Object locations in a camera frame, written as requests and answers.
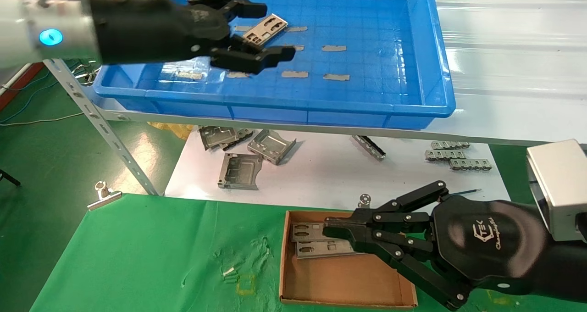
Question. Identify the folded grey metal bracket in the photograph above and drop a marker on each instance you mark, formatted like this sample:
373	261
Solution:
215	136

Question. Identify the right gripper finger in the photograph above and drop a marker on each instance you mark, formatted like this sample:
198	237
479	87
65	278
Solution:
344	228

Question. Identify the narrow grey metal rail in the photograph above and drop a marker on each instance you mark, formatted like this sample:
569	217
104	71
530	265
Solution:
368	147

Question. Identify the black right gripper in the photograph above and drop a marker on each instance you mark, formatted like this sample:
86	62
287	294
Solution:
486	243

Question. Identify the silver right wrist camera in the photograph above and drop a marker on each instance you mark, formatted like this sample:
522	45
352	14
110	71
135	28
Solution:
557	188

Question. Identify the flat grey metal bracket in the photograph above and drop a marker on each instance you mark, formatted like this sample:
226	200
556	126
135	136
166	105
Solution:
243	134

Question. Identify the silver perforated metal plate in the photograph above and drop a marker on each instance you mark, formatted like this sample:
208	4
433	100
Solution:
321	252
257	36
316	237

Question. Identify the white tape scrap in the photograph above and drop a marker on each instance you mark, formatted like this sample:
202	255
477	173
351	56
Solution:
228	271

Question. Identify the white paper sheet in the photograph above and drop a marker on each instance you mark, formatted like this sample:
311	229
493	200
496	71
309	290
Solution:
321	179

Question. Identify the grey slotted metal shelf post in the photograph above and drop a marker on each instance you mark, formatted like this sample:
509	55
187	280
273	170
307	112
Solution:
91	114

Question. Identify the thin black rod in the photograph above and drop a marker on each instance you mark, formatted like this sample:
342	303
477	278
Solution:
472	191

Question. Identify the shallow cardboard box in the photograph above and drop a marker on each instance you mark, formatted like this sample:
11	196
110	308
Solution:
339	280

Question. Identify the silver binder clip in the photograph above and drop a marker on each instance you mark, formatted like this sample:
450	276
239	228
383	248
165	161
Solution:
104	199
364	199

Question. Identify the toothed grey metal strip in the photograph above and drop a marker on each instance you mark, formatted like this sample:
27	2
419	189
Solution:
449	144
442	154
470	164

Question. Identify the black stand leg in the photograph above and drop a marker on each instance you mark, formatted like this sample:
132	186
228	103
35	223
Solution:
9	178

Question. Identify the open grey metal cage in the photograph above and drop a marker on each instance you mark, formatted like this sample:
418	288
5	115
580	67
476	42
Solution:
270	146

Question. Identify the blue plastic tray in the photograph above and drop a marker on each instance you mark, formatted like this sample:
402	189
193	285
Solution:
367	96

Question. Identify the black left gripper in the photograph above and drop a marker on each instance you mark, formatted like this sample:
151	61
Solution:
192	32

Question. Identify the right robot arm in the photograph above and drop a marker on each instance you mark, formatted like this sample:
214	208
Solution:
568	270

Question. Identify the square grey metal frame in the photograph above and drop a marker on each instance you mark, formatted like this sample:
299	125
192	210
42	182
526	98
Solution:
240	170

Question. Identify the green cloth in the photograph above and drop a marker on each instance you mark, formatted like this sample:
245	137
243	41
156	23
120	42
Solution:
160	257

